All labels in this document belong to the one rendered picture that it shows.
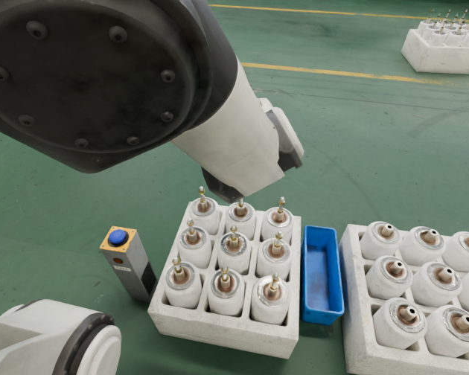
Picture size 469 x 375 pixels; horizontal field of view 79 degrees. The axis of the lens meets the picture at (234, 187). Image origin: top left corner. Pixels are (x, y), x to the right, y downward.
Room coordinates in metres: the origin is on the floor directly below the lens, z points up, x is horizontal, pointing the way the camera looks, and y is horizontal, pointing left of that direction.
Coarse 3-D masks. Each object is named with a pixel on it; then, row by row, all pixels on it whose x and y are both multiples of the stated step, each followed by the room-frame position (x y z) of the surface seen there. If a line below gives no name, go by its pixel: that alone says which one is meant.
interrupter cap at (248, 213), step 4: (236, 204) 0.59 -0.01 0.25; (244, 204) 0.59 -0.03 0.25; (232, 208) 0.57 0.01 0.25; (236, 208) 0.57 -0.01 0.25; (244, 208) 0.57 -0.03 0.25; (248, 208) 0.57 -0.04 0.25; (232, 212) 0.55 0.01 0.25; (236, 212) 0.56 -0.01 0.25; (244, 212) 0.56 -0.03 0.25; (248, 212) 0.56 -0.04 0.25; (252, 212) 0.55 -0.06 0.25; (232, 216) 0.54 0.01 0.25; (236, 216) 0.54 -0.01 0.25; (240, 216) 0.54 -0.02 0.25; (244, 216) 0.54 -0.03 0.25; (248, 216) 0.54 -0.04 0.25; (236, 220) 0.52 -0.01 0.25; (240, 220) 0.52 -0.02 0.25; (244, 220) 0.52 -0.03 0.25
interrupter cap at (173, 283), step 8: (184, 264) 0.38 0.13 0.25; (168, 272) 0.35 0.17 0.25; (184, 272) 0.36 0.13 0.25; (192, 272) 0.35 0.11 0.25; (168, 280) 0.33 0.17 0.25; (176, 280) 0.34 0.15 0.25; (184, 280) 0.34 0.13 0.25; (192, 280) 0.33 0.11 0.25; (176, 288) 0.31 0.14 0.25; (184, 288) 0.31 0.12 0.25
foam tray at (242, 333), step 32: (224, 224) 0.56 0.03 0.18; (256, 224) 0.57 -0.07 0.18; (256, 256) 0.45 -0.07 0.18; (160, 288) 0.35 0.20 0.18; (160, 320) 0.28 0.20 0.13; (192, 320) 0.26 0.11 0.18; (224, 320) 0.26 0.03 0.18; (288, 320) 0.26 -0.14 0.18; (256, 352) 0.23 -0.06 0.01; (288, 352) 0.22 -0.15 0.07
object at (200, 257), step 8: (176, 240) 0.46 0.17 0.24; (208, 240) 0.46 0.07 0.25; (184, 248) 0.43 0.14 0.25; (200, 248) 0.43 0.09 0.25; (208, 248) 0.45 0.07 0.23; (184, 256) 0.42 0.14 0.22; (192, 256) 0.42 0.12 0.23; (200, 256) 0.42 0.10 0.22; (208, 256) 0.44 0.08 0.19; (200, 264) 0.42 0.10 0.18; (208, 264) 0.44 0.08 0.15
